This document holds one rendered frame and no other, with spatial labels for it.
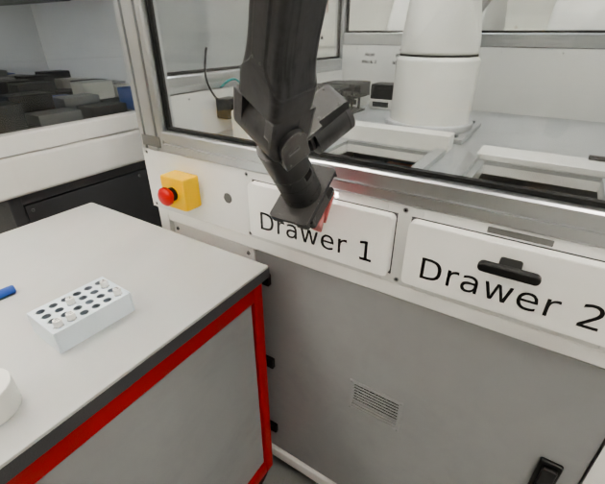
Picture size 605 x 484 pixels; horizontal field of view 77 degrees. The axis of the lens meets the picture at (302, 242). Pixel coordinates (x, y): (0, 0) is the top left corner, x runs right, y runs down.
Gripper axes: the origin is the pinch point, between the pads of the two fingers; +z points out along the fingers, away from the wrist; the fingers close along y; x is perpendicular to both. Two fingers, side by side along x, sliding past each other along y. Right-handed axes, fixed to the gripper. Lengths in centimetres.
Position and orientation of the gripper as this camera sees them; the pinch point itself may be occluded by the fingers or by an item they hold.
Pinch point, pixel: (319, 223)
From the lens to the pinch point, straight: 63.8
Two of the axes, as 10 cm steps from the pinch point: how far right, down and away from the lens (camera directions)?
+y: 4.4, -8.4, 3.2
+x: -8.5, -2.7, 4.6
